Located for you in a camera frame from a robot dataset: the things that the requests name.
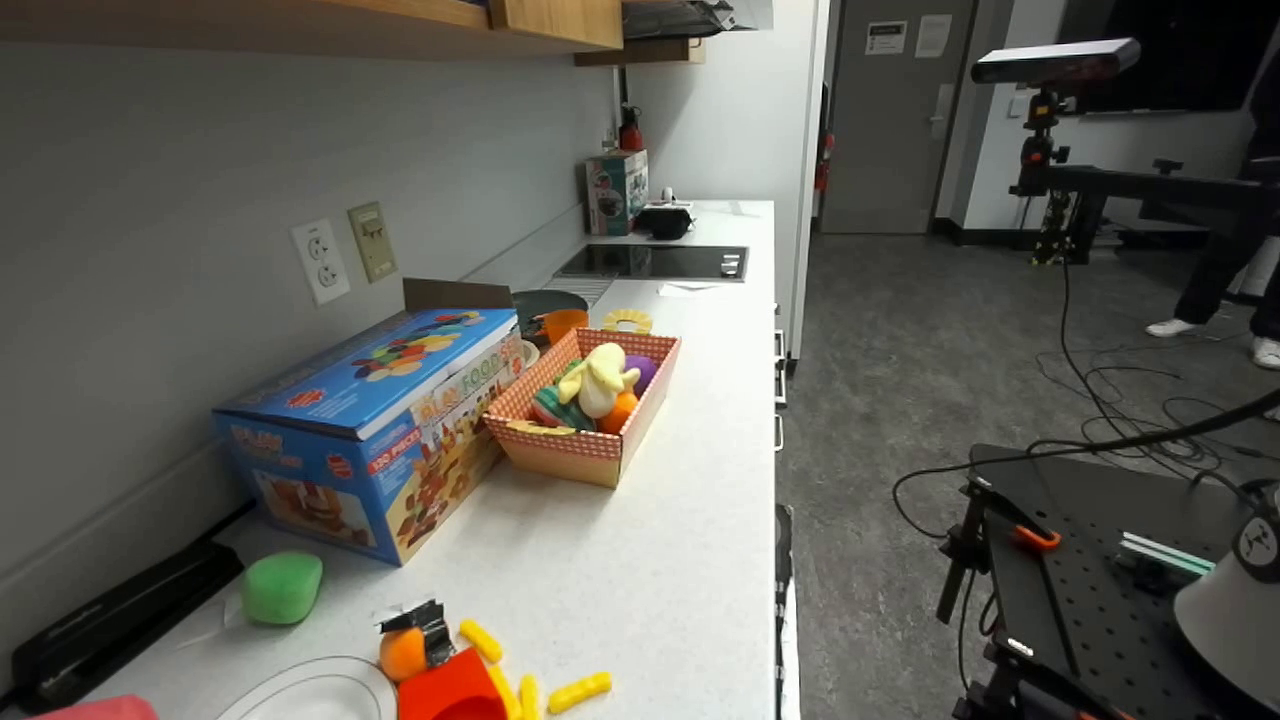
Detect red fries toy box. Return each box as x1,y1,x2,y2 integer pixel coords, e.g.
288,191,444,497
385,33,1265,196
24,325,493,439
378,594,620,720

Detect white wall outlet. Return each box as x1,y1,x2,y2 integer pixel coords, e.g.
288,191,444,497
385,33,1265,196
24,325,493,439
292,218,354,304

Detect blue toy food box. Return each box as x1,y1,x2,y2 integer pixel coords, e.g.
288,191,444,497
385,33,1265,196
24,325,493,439
216,306,526,562

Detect orange plastic cup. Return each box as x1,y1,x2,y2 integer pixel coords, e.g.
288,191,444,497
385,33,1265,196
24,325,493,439
540,306,588,348

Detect black flat stapler device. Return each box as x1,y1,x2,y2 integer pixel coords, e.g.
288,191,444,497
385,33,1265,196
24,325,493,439
8,545,246,710

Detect beige wall switch plate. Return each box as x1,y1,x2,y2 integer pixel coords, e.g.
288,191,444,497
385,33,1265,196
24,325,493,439
348,202,396,278

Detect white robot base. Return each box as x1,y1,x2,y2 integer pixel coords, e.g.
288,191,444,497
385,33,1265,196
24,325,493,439
1173,475,1280,714

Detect yellow toy banana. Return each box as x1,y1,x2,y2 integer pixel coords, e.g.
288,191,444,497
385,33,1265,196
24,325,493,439
558,342,639,418

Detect black induction cooktop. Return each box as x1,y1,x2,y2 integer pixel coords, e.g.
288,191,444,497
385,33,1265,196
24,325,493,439
563,243,750,278

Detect black optical breadboard table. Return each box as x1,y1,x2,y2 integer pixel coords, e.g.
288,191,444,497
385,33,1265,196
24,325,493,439
935,444,1278,720

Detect coral pink cloth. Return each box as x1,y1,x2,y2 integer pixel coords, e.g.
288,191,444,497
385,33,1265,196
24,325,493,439
31,696,162,720

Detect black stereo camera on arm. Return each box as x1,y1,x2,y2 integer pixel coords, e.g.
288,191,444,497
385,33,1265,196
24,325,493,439
973,34,1140,85

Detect person's legs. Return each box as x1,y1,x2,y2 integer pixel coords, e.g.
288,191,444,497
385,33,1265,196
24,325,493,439
1147,120,1280,368

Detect green sponge toy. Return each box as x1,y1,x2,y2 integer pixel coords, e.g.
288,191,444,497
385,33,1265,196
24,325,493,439
246,553,324,628

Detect small teal box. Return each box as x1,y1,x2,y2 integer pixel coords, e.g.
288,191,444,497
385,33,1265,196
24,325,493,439
580,151,649,235

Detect wooden right cabinet door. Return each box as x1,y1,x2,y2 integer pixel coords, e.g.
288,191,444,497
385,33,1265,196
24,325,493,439
488,0,624,53

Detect clear round plate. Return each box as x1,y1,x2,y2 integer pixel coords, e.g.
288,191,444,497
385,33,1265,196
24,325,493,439
216,654,396,720

